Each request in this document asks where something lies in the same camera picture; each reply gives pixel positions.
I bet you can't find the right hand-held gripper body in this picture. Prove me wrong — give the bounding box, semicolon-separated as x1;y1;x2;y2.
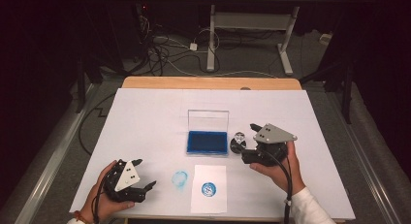
241;122;299;167

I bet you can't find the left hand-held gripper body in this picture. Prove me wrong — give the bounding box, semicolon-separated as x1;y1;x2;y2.
103;159;146;203

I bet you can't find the blue ink pad clear case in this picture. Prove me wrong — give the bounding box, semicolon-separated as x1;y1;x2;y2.
186;109;231;156

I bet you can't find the person's left hand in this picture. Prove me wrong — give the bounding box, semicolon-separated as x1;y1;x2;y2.
80;160;136;223

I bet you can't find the person's right hand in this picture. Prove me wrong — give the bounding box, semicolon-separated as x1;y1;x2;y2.
249;141;306;195

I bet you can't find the clear blue cap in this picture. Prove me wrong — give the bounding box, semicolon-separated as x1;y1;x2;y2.
171;170;189;190

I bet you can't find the white paper sheet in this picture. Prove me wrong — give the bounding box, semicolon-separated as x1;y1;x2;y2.
189;164;228;215

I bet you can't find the white table cover sheet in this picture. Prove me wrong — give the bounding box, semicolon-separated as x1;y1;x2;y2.
69;87;357;221

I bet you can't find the black stand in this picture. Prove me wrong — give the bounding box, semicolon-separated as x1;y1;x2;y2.
299;55;354;125
76;55;105;114

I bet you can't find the dark computer tower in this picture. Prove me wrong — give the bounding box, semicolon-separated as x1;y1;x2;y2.
106;0;153;67

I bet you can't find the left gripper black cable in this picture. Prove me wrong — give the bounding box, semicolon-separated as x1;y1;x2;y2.
91;181;108;224

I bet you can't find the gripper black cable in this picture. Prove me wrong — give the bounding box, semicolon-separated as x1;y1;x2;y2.
91;181;108;224
263;149;295;224

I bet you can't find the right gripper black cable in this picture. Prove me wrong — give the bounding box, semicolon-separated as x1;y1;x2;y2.
263;149;295;224

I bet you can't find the orange bead bracelet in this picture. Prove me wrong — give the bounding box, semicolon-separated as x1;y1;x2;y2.
73;209;93;224

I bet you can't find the thin black floor cable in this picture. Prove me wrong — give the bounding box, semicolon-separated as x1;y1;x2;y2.
78;92;117;157

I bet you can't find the metal floor rail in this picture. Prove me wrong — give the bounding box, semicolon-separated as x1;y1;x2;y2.
14;82;100;224
323;87;403;224

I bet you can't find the white floor cable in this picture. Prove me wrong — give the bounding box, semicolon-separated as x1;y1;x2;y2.
161;53;279;80

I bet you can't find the bundle of black floor cables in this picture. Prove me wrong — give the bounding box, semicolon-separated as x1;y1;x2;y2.
139;14;211;78

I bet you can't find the desk with white frame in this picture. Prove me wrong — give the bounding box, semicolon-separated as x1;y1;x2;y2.
193;0;344;77

